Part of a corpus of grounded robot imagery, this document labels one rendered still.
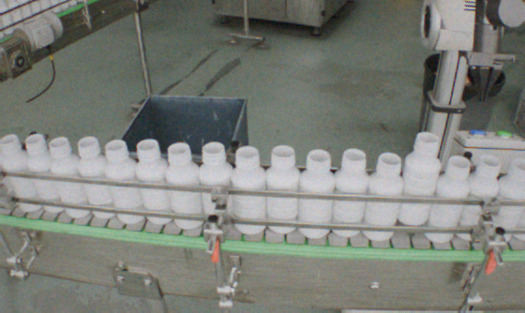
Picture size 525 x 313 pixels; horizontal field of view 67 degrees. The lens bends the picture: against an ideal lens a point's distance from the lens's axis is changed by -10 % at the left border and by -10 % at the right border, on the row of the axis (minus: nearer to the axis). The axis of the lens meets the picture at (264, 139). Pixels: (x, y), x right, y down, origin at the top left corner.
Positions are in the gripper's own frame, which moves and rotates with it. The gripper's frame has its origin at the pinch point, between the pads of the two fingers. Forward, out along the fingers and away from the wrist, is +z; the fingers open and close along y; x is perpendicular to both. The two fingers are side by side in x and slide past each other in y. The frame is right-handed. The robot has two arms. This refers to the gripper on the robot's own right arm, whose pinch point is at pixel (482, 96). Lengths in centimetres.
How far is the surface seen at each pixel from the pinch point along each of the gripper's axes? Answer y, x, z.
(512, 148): 6.1, -4.6, 9.2
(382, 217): -21.8, -18.5, 18.7
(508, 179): -0.3, -18.2, 11.2
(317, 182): -33.3, -20.0, 12.2
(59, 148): -79, -21, 9
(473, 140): -2.5, -4.6, 7.9
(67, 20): -159, 116, -17
